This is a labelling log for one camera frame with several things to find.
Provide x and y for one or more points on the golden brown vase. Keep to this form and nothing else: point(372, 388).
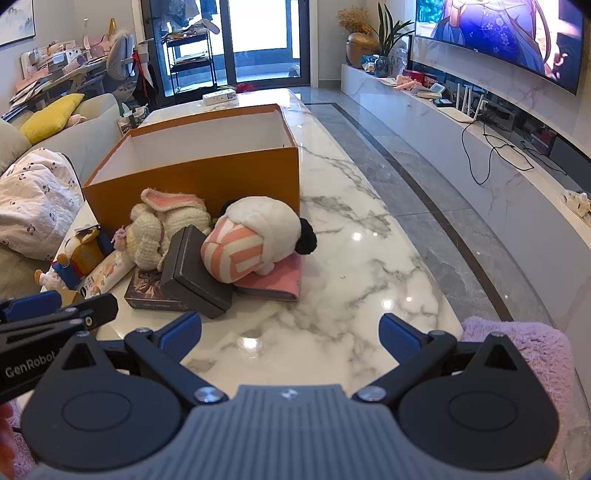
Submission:
point(362, 50)

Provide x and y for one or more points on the black rolling rack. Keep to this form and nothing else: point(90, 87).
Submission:
point(189, 60)

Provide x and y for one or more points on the pink toy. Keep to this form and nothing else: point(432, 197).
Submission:
point(408, 82)

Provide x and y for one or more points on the colourful feather toy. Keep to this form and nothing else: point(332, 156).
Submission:
point(244, 87)

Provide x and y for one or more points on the yellow pillow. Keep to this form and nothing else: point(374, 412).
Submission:
point(51, 117)

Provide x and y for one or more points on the cluttered study desk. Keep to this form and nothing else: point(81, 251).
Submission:
point(69, 76)

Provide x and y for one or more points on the small pink plush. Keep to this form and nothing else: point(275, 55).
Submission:
point(76, 120)

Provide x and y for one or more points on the white yellow toy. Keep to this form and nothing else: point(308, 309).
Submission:
point(577, 203)

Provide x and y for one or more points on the purple fluffy cloth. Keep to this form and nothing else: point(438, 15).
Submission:
point(540, 350)

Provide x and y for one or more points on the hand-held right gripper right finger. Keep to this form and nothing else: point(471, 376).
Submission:
point(399, 339)

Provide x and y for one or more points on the pink notebook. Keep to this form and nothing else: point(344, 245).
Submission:
point(281, 281)

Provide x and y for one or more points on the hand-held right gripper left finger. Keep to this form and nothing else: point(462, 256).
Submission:
point(179, 332)

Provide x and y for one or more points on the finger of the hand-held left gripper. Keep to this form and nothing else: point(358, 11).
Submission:
point(32, 307)
point(99, 307)

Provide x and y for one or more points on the orange white packet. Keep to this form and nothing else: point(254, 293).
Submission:
point(108, 272)

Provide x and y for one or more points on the dark illustrated book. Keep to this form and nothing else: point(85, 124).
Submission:
point(147, 288)

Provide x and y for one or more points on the black red bag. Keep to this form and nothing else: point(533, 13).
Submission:
point(145, 78)

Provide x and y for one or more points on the dried flower bunch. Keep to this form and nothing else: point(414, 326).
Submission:
point(353, 18)

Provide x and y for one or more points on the pink striped white plush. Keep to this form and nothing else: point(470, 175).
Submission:
point(258, 217)

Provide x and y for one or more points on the small black box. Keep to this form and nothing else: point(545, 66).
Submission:
point(444, 102)

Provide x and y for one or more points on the orange cardboard box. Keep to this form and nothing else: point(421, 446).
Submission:
point(207, 175)

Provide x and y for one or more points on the small white display device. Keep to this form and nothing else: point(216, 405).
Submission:
point(435, 88)

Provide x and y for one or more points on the black-framed glass door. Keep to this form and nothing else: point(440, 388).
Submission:
point(263, 27)

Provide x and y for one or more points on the beige cushion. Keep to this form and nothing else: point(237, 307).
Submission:
point(11, 147)

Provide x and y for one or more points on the printed white blanket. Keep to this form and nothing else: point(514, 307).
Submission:
point(37, 198)

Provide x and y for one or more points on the red box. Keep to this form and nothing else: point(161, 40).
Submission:
point(422, 76)

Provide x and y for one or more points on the grey sofa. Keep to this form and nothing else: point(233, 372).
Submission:
point(92, 143)

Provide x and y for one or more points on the cream crochet bunny plush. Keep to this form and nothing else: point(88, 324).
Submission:
point(143, 240)

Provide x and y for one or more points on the dark grey box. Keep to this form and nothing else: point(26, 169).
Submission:
point(194, 277)

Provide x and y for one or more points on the green plant in blue vase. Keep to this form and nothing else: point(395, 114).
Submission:
point(382, 64)

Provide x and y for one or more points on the television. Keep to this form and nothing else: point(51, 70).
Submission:
point(498, 32)

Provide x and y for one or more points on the framed wall painting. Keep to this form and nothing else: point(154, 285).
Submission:
point(16, 21)

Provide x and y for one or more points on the white marble TV console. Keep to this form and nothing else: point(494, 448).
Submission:
point(461, 152)

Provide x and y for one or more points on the grey office chair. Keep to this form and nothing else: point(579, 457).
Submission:
point(121, 50)

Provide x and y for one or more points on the small white box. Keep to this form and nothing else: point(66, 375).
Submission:
point(220, 98)

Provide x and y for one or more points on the small gift bag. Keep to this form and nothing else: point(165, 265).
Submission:
point(129, 122)

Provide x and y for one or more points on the white router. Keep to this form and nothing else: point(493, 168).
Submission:
point(461, 115)

